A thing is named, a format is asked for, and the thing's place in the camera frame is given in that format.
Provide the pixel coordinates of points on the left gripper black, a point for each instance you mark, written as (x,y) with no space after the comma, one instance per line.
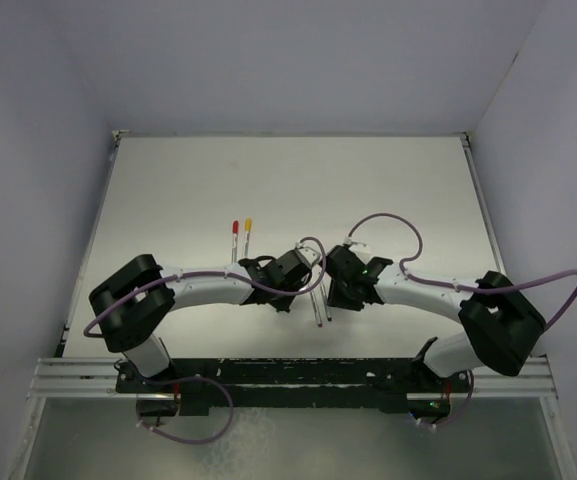
(283,305)

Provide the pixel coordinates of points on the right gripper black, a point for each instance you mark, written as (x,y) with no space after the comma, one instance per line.
(337,300)

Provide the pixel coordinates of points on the blue pen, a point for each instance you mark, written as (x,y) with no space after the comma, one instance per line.
(324,297)

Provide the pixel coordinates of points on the purple pen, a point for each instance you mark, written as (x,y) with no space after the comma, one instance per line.
(316,311)

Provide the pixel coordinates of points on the yellow pen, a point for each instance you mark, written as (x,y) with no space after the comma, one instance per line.
(246,244)

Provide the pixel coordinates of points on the red pen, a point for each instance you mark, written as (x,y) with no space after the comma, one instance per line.
(234,248)

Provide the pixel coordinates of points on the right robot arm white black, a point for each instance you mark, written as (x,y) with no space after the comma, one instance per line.
(499,331)

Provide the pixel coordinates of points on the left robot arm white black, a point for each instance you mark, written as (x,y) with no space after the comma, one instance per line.
(130,304)

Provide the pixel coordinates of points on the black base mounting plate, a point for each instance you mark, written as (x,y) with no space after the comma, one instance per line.
(388,385)

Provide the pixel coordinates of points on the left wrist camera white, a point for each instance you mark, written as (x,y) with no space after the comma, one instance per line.
(308,255)

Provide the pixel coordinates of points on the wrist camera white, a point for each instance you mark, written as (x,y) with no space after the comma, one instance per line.
(361,250)
(308,255)

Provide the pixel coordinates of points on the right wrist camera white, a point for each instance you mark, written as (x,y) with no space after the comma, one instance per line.
(361,250)

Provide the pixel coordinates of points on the aluminium rail frame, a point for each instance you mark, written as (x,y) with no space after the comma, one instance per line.
(96,378)

